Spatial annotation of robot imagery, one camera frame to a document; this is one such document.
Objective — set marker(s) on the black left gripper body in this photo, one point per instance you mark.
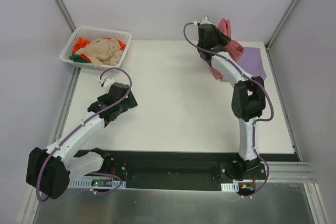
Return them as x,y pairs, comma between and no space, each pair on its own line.
128,100

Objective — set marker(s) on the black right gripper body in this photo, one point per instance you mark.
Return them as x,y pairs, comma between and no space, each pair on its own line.
223,39

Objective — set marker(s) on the red polo shirt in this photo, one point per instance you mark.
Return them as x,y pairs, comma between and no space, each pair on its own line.
234,48

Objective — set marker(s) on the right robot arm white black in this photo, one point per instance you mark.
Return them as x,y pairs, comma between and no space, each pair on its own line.
248,101

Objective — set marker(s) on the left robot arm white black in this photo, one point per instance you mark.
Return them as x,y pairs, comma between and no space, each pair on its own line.
52,169

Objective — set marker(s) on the beige crumpled shirt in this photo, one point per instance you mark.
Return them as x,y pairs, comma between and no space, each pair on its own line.
103,52

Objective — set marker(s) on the folded purple t shirt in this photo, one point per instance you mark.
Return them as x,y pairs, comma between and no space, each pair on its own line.
251,62

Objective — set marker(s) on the green shirt in basket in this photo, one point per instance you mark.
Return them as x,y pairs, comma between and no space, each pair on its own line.
79,59

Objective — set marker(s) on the orange shirt in basket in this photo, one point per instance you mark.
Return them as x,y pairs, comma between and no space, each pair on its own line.
81,45

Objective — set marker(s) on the white plastic laundry basket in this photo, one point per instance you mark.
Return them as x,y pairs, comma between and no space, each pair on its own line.
104,47

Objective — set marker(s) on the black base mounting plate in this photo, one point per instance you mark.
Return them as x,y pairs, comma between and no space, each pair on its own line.
178,170

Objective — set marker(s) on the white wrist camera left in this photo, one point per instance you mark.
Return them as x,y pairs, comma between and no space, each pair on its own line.
107,82

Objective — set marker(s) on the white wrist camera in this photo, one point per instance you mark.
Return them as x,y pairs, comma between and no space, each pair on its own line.
107,82
204,20

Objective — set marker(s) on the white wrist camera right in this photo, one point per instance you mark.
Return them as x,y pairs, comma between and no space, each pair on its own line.
204,20

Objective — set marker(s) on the white slotted cable duct left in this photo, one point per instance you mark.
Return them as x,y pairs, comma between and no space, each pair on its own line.
85,183

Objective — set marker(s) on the white slotted cable duct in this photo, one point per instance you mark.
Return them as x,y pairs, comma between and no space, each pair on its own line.
85,183
230,187

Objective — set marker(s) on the aluminium frame post left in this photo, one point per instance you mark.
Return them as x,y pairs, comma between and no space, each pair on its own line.
59,1

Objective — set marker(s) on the aluminium frame post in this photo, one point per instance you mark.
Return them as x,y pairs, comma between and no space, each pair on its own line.
286,15
59,1

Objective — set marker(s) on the aluminium frame post right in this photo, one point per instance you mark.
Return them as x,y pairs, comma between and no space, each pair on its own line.
286,15

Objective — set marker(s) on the white slotted cable duct right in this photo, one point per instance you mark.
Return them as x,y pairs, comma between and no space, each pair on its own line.
230,187

